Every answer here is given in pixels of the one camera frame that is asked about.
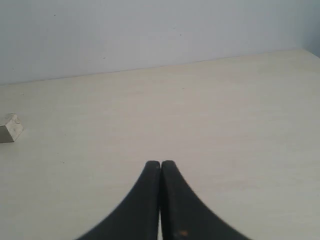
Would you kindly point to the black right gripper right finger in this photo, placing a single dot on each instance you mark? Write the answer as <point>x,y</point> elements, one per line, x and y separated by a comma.
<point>184,216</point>

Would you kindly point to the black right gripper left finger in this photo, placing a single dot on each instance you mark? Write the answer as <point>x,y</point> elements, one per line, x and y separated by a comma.
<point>137,216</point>

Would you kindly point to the smallest wooden cube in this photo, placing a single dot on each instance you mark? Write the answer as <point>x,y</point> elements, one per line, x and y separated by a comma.
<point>10,128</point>

